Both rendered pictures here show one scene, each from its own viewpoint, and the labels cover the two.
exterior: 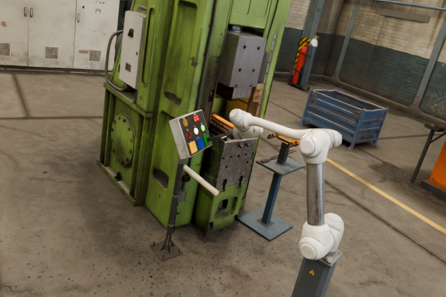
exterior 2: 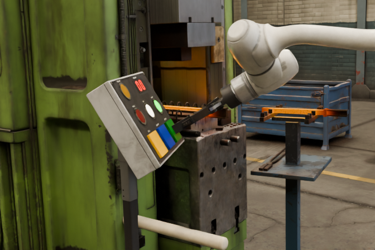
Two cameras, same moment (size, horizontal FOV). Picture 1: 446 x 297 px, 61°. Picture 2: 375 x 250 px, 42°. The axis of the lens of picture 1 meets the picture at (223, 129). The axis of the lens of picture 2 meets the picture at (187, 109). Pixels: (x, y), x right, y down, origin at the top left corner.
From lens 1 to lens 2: 133 cm
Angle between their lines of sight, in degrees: 15
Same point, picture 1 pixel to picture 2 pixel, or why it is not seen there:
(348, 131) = (313, 124)
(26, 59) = not seen: outside the picture
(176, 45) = not seen: outside the picture
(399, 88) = (332, 68)
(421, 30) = not seen: outside the picture
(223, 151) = (200, 159)
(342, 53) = not seen: hidden behind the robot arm
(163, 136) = (61, 173)
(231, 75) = not seen: outside the picture
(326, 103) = (267, 95)
